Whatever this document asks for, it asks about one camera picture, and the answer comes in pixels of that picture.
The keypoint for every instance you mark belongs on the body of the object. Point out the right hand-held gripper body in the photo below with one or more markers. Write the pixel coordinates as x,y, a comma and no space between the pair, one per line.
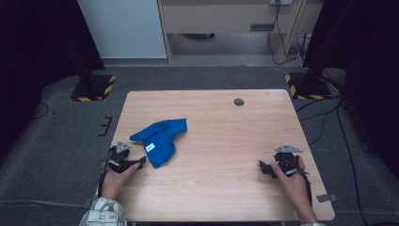
287,160

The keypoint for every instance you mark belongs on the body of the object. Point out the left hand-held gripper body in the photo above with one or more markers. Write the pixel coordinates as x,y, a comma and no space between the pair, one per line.
120,158

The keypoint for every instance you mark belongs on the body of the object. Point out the blue towel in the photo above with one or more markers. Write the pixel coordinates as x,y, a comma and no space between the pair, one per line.
160,138

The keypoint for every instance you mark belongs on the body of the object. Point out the person's left hand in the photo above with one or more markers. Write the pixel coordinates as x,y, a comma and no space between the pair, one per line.
114,183

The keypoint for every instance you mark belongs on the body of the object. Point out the person's right hand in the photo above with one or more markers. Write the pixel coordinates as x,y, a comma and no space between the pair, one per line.
295,185

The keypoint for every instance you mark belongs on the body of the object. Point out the grey tape piece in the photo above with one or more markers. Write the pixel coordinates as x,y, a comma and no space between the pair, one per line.
327,197
88,201

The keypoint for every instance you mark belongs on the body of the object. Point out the grey round table grommet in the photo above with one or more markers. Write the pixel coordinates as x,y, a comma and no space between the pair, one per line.
239,102

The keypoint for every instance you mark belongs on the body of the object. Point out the black stand base striped edge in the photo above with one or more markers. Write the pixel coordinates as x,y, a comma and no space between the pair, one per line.
309,88
94,89

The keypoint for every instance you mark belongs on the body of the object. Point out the white cabinet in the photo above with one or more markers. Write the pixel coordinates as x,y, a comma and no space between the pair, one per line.
122,28

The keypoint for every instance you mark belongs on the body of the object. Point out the dark grey rectangular plate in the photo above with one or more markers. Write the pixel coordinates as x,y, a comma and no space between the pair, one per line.
262,27

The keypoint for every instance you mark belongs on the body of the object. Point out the dark curtain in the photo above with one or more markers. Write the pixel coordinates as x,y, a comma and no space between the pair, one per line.
370,47
37,47

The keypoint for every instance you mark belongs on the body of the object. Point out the dark round object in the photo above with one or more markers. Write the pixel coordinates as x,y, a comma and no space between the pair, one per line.
198,36

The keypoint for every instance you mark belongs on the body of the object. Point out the light wooden desk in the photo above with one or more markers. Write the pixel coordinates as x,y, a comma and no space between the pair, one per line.
219,17

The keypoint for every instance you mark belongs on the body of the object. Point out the white power strip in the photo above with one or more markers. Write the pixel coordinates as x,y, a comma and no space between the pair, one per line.
281,2

